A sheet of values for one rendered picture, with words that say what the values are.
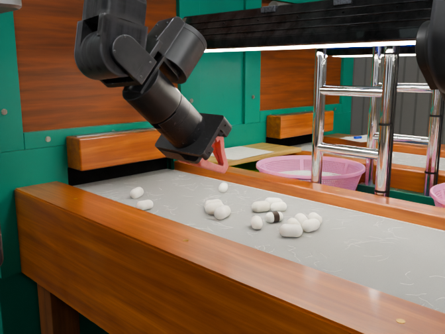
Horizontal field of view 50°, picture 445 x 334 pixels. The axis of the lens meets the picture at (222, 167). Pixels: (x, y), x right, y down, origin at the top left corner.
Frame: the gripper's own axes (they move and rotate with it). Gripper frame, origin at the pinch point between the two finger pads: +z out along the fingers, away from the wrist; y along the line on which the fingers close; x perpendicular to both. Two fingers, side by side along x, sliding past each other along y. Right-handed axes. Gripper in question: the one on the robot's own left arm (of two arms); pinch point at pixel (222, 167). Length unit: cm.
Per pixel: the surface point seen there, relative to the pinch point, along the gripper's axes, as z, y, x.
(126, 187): 15.0, 39.8, 2.8
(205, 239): 1.4, -2.8, 11.0
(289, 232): 13.0, -7.0, 2.7
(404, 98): 139, 54, -122
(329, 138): 80, 42, -57
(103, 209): -0.1, 20.5, 12.5
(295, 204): 26.4, 4.0, -7.5
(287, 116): 53, 41, -46
